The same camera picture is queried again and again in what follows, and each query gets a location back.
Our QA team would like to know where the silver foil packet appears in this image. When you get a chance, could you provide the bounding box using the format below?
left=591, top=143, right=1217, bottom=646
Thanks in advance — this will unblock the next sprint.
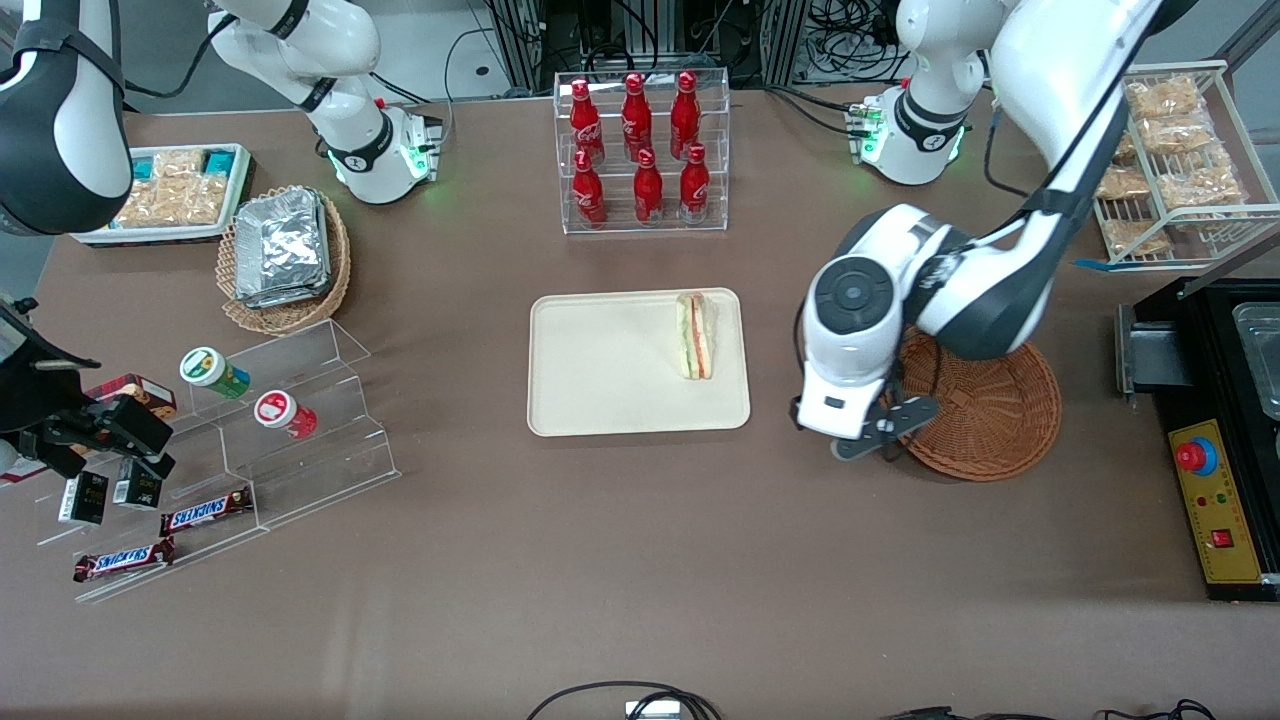
left=234, top=189, right=330, bottom=297
left=238, top=195, right=334, bottom=310

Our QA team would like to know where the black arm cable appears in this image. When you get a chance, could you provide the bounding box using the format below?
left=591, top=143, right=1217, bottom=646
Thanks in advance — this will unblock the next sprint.
left=795, top=55, right=1036, bottom=426
left=118, top=10, right=241, bottom=101

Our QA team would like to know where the clear acrylic bottle rack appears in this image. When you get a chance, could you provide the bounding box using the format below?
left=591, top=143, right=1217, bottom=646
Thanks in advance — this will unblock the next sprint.
left=553, top=68, right=731, bottom=236

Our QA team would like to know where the metal equipment rack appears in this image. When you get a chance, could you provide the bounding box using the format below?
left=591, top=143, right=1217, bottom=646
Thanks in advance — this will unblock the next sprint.
left=485, top=0, right=811, bottom=93

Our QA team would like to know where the brown Snickers bar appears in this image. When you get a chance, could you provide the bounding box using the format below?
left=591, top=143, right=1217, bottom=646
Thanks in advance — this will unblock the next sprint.
left=72, top=537, right=177, bottom=584
left=159, top=486, right=254, bottom=537

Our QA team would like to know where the red lidded snack cup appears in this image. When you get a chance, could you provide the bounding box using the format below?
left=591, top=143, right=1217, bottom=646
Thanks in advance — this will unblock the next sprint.
left=253, top=390, right=319, bottom=439

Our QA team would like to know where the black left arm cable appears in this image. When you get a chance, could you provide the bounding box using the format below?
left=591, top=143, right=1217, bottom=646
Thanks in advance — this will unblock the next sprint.
left=795, top=55, right=1036, bottom=426

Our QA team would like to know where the brown red chocolate box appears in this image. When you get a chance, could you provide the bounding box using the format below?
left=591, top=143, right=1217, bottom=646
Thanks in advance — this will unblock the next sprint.
left=85, top=373, right=178, bottom=421

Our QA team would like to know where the red cola bottle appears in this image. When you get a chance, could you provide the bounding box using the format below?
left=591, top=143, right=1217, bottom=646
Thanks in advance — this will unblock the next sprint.
left=632, top=148, right=665, bottom=226
left=620, top=72, right=654, bottom=163
left=571, top=148, right=608, bottom=229
left=669, top=70, right=702, bottom=161
left=569, top=79, right=607, bottom=168
left=679, top=143, right=712, bottom=224

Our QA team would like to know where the small black box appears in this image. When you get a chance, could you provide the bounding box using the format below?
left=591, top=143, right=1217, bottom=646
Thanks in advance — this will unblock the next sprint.
left=112, top=458, right=164, bottom=511
left=57, top=470, right=110, bottom=525

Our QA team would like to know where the yellow control panel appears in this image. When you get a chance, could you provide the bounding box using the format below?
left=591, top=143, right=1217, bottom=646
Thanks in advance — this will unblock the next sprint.
left=1167, top=418, right=1266, bottom=586

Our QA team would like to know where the black looped cable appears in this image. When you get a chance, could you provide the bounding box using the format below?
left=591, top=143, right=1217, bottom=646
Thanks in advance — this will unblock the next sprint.
left=525, top=681, right=723, bottom=720

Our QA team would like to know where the white wire rack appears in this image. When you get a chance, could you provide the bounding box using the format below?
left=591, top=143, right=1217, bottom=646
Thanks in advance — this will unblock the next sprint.
left=1078, top=60, right=1280, bottom=269

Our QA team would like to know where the triangle sandwich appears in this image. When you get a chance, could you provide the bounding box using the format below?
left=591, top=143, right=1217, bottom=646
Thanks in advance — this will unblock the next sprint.
left=675, top=291, right=719, bottom=381

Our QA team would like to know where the clear acrylic stepped stand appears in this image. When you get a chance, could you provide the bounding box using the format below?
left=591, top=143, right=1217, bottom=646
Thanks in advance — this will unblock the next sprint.
left=35, top=400, right=267, bottom=605
left=188, top=318, right=403, bottom=532

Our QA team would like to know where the round brown wicker basket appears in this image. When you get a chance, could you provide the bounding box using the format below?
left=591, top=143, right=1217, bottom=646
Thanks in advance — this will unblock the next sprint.
left=885, top=328, right=1063, bottom=483

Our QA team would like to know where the green lidded snack cup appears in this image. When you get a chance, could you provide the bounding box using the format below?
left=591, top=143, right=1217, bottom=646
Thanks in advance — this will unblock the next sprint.
left=179, top=346, right=252, bottom=400

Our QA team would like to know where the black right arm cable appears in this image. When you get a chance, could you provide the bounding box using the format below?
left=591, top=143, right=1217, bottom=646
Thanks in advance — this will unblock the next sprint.
left=118, top=10, right=241, bottom=101

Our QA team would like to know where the black cable bundle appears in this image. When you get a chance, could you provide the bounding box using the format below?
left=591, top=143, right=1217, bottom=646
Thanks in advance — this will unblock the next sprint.
left=800, top=0, right=909, bottom=79

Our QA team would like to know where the oval tan wicker basket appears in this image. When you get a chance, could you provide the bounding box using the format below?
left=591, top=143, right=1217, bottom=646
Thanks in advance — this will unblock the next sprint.
left=216, top=185, right=353, bottom=336

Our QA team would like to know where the beige plastic tray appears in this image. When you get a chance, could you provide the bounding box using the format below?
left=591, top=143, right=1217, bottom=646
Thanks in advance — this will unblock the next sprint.
left=527, top=287, right=751, bottom=438

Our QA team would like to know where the black tangled floor cable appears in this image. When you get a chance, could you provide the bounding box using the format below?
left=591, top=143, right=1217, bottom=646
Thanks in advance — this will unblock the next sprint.
left=1100, top=698, right=1217, bottom=720

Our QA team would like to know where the white rectangular snack tray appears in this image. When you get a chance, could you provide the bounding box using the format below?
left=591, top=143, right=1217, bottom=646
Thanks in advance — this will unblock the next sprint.
left=70, top=143, right=256, bottom=247

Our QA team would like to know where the black machine housing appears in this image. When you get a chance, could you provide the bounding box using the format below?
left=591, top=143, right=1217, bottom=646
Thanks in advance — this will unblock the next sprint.
left=1115, top=275, right=1280, bottom=603

